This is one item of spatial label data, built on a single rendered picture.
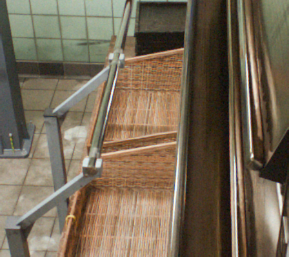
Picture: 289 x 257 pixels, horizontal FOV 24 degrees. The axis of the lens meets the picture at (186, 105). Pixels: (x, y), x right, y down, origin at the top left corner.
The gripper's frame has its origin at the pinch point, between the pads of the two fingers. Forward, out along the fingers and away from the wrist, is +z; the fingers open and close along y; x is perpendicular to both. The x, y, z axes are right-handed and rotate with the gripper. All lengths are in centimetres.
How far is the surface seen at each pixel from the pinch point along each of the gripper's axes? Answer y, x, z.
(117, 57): 1, -16, 48
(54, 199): 13, -6, 96
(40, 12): 77, 50, -112
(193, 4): -25, -39, 61
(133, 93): 60, -13, -15
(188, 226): -23, -41, 137
